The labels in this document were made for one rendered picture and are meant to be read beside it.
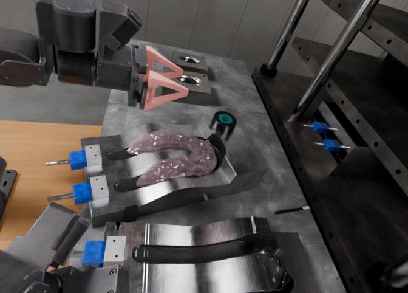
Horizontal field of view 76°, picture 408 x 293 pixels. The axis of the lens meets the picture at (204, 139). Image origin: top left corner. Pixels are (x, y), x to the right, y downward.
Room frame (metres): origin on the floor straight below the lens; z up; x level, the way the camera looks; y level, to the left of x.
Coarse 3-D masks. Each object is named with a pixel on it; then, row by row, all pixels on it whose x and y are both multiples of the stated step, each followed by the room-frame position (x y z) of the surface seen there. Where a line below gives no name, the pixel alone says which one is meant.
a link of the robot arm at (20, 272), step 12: (0, 252) 0.08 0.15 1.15; (0, 264) 0.07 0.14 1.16; (12, 264) 0.07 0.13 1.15; (24, 264) 0.07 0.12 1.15; (0, 276) 0.06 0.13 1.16; (12, 276) 0.06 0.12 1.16; (24, 276) 0.06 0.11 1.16; (36, 276) 0.07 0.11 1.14; (0, 288) 0.05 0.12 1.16; (12, 288) 0.05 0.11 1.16
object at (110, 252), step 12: (108, 240) 0.22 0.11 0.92; (120, 240) 0.23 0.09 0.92; (84, 252) 0.19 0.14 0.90; (96, 252) 0.20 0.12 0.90; (108, 252) 0.20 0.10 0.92; (120, 252) 0.21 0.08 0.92; (84, 264) 0.17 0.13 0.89; (96, 264) 0.18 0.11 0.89; (108, 264) 0.18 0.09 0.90; (120, 264) 0.19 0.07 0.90
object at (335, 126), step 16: (320, 112) 1.03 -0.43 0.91; (336, 112) 1.00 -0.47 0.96; (304, 128) 1.05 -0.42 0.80; (336, 128) 0.92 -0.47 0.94; (352, 128) 0.92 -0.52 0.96; (336, 144) 0.87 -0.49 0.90; (352, 144) 0.82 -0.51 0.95; (320, 160) 0.88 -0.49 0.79; (336, 160) 0.82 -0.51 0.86; (352, 160) 0.82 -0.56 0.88; (368, 160) 0.85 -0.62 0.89; (352, 176) 0.85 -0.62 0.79; (368, 176) 0.87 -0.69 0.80; (384, 176) 0.90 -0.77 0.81
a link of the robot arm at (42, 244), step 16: (48, 208) 0.15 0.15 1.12; (64, 208) 0.15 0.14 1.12; (48, 224) 0.13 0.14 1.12; (64, 224) 0.14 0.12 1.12; (80, 224) 0.15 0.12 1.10; (16, 240) 0.10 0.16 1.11; (32, 240) 0.11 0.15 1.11; (48, 240) 0.11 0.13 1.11; (64, 240) 0.13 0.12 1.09; (80, 240) 0.14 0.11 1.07; (16, 256) 0.09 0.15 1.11; (32, 256) 0.09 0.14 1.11; (48, 256) 0.10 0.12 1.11; (64, 256) 0.11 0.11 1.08; (32, 288) 0.06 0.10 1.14; (48, 288) 0.07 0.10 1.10
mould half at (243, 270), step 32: (128, 224) 0.28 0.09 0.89; (160, 224) 0.31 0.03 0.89; (224, 224) 0.35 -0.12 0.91; (256, 224) 0.36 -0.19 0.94; (128, 256) 0.22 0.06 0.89; (256, 256) 0.29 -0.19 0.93; (288, 256) 0.36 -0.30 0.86; (160, 288) 0.18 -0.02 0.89; (192, 288) 0.20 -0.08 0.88; (224, 288) 0.22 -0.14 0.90; (256, 288) 0.23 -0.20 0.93
